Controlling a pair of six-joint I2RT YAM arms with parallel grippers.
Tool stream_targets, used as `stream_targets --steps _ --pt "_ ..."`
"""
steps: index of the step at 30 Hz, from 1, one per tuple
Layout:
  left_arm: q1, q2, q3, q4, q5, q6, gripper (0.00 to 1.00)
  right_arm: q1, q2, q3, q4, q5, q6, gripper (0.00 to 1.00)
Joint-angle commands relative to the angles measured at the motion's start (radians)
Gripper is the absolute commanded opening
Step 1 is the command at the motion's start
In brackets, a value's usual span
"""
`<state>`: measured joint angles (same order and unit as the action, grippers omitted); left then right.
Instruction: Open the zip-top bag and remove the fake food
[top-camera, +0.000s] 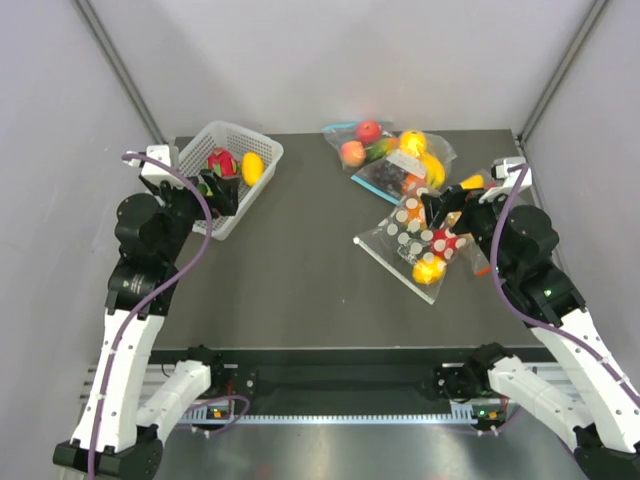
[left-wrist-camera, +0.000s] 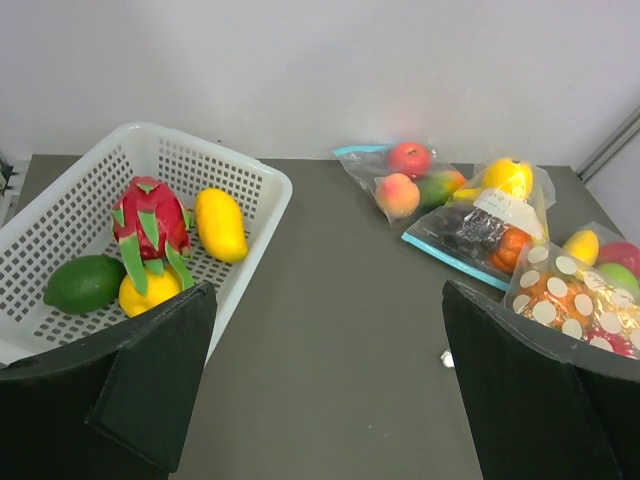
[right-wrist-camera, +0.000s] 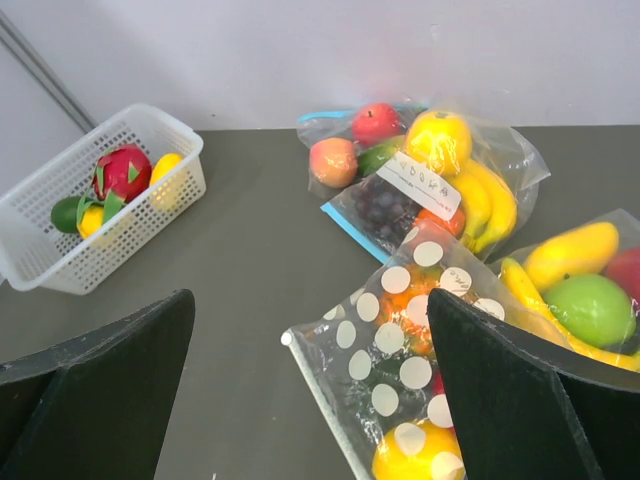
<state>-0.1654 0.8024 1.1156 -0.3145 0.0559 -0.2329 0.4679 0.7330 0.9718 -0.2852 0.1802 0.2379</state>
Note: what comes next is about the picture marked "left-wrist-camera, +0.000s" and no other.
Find yellow lemon in bag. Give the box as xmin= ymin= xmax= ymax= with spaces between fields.
xmin=563 ymin=229 xmax=600 ymax=266

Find red fruit in bag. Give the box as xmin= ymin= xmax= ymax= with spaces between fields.
xmin=596 ymin=242 xmax=640 ymax=278

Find green apple in bag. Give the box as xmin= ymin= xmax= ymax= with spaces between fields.
xmin=598 ymin=263 xmax=639 ymax=294

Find green red mango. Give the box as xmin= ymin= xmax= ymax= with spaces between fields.
xmin=415 ymin=170 xmax=466 ymax=209

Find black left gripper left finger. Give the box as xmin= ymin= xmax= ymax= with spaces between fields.
xmin=1 ymin=282 xmax=217 ymax=479

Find zip bag with apple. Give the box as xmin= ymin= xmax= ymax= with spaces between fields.
xmin=333 ymin=142 xmax=466 ymax=225

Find dark purple grapes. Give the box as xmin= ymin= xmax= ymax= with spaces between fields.
xmin=434 ymin=203 xmax=507 ymax=258

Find white perforated plastic basket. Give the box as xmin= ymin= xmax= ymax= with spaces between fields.
xmin=1 ymin=122 xmax=293 ymax=365

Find green lime in basket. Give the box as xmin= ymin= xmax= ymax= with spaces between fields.
xmin=43 ymin=255 xmax=126 ymax=315

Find polka dot zip bag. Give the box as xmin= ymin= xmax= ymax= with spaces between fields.
xmin=503 ymin=243 xmax=639 ymax=360

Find pink peach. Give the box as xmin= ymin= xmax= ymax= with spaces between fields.
xmin=374 ymin=173 xmax=420 ymax=221

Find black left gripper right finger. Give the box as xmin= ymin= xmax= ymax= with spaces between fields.
xmin=442 ymin=281 xmax=639 ymax=479

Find small orange pumpkin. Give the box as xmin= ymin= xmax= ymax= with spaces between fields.
xmin=489 ymin=227 xmax=532 ymax=275

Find red dragon fruit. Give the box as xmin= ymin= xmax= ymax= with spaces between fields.
xmin=111 ymin=176 xmax=194 ymax=295

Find aluminium frame post right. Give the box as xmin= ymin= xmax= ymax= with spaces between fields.
xmin=576 ymin=106 xmax=640 ymax=184

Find yellow lemon in basket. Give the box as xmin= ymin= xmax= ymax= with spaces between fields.
xmin=118 ymin=267 xmax=182 ymax=318

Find red apple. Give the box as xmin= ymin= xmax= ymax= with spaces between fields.
xmin=388 ymin=142 xmax=432 ymax=179

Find blue zip bag with grapes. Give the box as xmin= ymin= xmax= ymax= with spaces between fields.
xmin=401 ymin=157 xmax=556 ymax=291

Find yellow mango in basket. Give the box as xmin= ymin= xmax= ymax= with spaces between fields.
xmin=195 ymin=188 xmax=248 ymax=264

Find orange yellow round fruit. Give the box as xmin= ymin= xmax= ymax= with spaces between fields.
xmin=482 ymin=157 xmax=534 ymax=200

